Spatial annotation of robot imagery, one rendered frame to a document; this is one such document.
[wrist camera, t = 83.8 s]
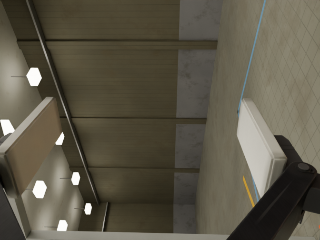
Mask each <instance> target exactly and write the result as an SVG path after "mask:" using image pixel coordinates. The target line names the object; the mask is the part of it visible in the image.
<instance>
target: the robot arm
mask: <svg viewBox="0 0 320 240"><path fill-rule="evenodd" d="M61 134H62V128H61V123H60V116H59V111H58V106H57V102H56V98H54V97H46V98H45V99H44V100H43V101H42V102H41V103H40V104H39V105H38V106H37V108H36V109H35V110H34V111H33V112H32V113H31V114H30V115H29V116H28V117H27V118H26V119H25V120H24V121H23V122H22V124H20V126H18V127H17V128H16V130H14V132H10V133H8V134H6V135H4V136H3V137H1V138H0V240H27V239H26V238H25V236H24V234H23V232H22V229H21V227H20V225H19V223H18V221H17V218H16V216H15V214H14V212H13V209H12V207H11V205H10V203H9V200H8V198H11V199H19V198H20V197H21V196H22V194H23V193H24V191H25V189H26V188H27V186H28V185H29V183H30V182H31V180H32V179H33V177H34V176H35V174H36V172H37V171H38V169H39V168H40V166H41V165H42V163H43V162H44V160H45V159H46V157H47V155H48V154H49V152H50V151H51V149H52V148H53V146H54V145H55V143H56V142H57V140H58V139H59V137H60V135H61ZM237 137H238V139H239V142H240V145H241V147H242V150H243V153H244V155H245V158H246V161H247V163H248V166H249V168H250V171H251V174H252V176H253V179H254V181H255V184H256V187H257V189H258V192H259V195H260V198H261V199H260V200H259V201H258V202H257V204H256V205H255V206H254V207H253V208H252V210H251V211H250V212H249V213H248V214H247V216H246V217H245V218H244V219H243V220H242V222H241V223H240V224H239V225H238V226H237V227H236V229H235V230H234V231H233V232H232V234H230V236H229V237H228V238H227V239H226V240H288V239H289V238H290V236H291V234H292V233H293V231H294V230H295V228H296V227H297V225H298V223H300V224H301V223H302V220H303V216H304V213H305V211H309V212H313V213H316V214H320V174H319V173H317V170H316V169H315V168H314V167H313V166H312V165H310V164H308V163H305V162H303V161H302V159H301V158H300V156H299V155H298V153H297V152H296V150H295V149H294V147H293V146H292V144H291V143H290V141H289V140H288V139H287V138H285V137H284V136H282V135H273V134H272V132H271V130H270V129H269V127H268V125H267V123H266V121H265V120H264V118H263V117H262V115H261V113H260V112H259V110H258V108H257V106H256V105H255V103H254V101H253V100H252V99H251V98H243V99H242V100H241V105H240V115H239V122H238V129H237ZM4 189H5V192H4Z"/></svg>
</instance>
